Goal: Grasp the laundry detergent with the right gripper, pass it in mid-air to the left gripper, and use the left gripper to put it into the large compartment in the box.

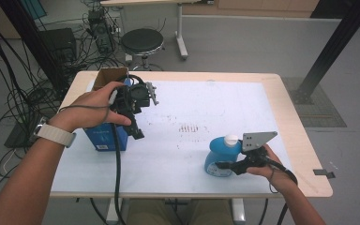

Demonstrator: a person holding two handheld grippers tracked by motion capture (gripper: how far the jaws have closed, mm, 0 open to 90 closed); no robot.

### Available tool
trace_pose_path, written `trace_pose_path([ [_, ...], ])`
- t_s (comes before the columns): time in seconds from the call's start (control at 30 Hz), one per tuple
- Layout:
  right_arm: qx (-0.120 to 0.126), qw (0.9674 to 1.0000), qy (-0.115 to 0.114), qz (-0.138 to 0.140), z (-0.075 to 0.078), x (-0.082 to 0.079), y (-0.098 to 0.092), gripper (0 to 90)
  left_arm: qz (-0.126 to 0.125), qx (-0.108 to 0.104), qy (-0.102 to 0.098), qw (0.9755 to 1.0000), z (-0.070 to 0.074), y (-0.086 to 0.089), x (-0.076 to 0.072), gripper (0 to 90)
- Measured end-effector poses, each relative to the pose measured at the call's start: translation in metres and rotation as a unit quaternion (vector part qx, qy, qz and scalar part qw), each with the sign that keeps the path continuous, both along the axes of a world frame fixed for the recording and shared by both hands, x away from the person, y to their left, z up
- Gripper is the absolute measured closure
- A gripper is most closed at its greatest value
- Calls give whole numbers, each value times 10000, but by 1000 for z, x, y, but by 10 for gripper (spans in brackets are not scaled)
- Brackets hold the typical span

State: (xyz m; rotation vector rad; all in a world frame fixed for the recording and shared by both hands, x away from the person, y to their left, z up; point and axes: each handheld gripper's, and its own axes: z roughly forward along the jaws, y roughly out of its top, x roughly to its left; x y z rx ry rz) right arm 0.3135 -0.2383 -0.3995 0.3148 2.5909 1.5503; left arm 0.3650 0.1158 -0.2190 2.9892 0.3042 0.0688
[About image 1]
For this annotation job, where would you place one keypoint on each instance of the wristwatch with white band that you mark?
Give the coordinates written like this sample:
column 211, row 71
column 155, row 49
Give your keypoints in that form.
column 56, row 134

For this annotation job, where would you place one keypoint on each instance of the person's khaki trousers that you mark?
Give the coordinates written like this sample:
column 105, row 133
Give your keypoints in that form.
column 150, row 214

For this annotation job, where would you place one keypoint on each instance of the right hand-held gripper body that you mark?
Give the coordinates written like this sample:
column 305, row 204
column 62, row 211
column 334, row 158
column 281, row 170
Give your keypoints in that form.
column 256, row 140

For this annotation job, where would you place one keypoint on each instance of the blue bottle with white cap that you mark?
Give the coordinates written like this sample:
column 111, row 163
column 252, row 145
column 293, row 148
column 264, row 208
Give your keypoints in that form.
column 220, row 150

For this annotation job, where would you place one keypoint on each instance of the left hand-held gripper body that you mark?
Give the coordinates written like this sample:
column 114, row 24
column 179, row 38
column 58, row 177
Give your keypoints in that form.
column 139, row 93

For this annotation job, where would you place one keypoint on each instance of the person's right hand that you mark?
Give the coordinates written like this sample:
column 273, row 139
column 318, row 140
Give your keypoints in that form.
column 275, row 175

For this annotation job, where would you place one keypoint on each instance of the person's left hand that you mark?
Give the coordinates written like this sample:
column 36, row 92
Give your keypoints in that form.
column 87, row 109

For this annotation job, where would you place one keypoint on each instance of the white table leg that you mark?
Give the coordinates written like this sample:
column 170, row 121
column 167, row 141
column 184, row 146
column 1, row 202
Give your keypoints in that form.
column 238, row 212
column 112, row 212

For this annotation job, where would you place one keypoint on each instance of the grey computer tower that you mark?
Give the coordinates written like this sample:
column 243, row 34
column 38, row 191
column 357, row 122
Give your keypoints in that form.
column 101, row 31

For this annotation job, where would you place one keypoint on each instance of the black metal frame post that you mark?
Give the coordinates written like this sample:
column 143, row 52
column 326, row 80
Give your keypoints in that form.
column 334, row 47
column 28, row 34

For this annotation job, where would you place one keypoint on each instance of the black round stool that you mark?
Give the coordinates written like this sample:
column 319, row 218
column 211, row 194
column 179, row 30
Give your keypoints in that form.
column 142, row 40

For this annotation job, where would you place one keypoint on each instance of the white desk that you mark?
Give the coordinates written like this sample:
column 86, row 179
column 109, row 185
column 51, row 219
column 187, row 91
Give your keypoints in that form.
column 179, row 31

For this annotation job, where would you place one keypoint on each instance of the black tape strip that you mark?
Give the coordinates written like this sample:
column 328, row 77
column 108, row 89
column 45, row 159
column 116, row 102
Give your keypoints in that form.
column 323, row 173

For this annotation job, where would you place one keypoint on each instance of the teal board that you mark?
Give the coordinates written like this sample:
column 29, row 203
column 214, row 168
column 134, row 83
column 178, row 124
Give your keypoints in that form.
column 34, row 7

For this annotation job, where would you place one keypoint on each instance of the white table mat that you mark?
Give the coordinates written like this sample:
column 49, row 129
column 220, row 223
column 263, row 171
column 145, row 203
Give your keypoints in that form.
column 175, row 168

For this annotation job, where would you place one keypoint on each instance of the black equipment box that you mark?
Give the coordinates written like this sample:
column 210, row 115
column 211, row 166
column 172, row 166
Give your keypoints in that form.
column 57, row 43

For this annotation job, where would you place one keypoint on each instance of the blue cardboard box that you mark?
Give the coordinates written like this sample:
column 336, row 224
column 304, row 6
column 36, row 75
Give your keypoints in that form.
column 104, row 139

